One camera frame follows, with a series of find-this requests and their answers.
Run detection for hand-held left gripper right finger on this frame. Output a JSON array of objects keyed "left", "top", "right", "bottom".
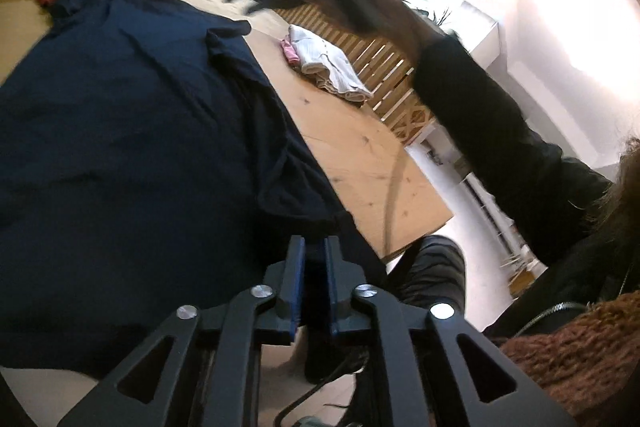
[{"left": 325, "top": 236, "right": 576, "bottom": 427}]

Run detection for beige folded garment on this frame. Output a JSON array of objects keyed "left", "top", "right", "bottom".
[{"left": 302, "top": 72, "right": 370, "bottom": 104}]

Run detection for person's right forearm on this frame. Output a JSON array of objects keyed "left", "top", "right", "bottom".
[{"left": 410, "top": 34, "right": 616, "bottom": 268}]

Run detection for navy blue t-shirt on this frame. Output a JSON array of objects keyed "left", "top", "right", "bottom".
[{"left": 0, "top": 0, "right": 388, "bottom": 380}]

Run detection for person's right hand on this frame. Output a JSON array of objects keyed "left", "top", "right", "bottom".
[{"left": 300, "top": 0, "right": 448, "bottom": 60}]

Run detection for wooden slat railing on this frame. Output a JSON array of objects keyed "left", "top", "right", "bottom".
[{"left": 272, "top": 0, "right": 436, "bottom": 142}]

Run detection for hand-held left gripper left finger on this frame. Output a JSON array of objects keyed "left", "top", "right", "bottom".
[{"left": 57, "top": 234, "right": 306, "bottom": 427}]

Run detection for folded white and pink clothes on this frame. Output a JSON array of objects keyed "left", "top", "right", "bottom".
[{"left": 287, "top": 24, "right": 373, "bottom": 100}]

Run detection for black jacket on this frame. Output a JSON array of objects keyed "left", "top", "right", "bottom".
[{"left": 482, "top": 157, "right": 640, "bottom": 340}]

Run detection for brown knitted scarf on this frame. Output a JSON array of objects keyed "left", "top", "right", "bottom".
[{"left": 500, "top": 292, "right": 640, "bottom": 427}]

